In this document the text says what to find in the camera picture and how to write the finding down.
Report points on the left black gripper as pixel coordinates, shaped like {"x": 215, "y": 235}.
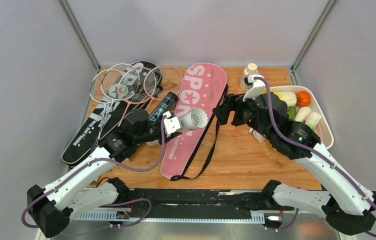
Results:
{"x": 172, "y": 136}

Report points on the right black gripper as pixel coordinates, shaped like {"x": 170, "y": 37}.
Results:
{"x": 233, "y": 102}

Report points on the black shuttlecock tube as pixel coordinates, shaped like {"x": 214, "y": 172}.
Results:
{"x": 166, "y": 104}

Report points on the white shuttlecock tube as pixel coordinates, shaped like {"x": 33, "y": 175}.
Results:
{"x": 193, "y": 120}

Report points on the pink racket cover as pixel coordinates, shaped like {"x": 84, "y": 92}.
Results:
{"x": 203, "y": 86}

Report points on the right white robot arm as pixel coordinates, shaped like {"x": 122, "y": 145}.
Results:
{"x": 346, "y": 205}

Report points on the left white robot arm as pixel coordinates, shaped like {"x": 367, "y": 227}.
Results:
{"x": 51, "y": 208}

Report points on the black racket cover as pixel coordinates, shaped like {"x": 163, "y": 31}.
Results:
{"x": 85, "y": 139}

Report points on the beige plastic bottle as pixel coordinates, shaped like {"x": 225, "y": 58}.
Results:
{"x": 250, "y": 68}

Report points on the green leaf vegetable toy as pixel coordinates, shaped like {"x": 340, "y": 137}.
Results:
{"x": 292, "y": 112}

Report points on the pink racket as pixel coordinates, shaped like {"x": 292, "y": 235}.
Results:
{"x": 161, "y": 80}
{"x": 130, "y": 88}

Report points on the yellow napa cabbage toy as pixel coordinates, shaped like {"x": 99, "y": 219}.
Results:
{"x": 289, "y": 98}

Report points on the pink racket right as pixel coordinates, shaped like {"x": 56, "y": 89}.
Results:
{"x": 161, "y": 80}

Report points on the orange tomato toy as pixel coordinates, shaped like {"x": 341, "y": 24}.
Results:
{"x": 303, "y": 98}

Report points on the bok choy toy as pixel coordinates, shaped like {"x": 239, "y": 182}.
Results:
{"x": 313, "y": 119}

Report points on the white plastic tray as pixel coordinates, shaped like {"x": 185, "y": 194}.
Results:
{"x": 322, "y": 129}

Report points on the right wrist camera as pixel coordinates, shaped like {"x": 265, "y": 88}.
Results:
{"x": 255, "y": 86}

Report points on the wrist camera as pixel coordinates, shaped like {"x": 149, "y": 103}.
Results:
{"x": 255, "y": 86}
{"x": 171, "y": 123}

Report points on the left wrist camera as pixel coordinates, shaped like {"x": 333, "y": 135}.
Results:
{"x": 171, "y": 123}

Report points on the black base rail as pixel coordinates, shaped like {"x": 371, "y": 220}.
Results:
{"x": 192, "y": 204}

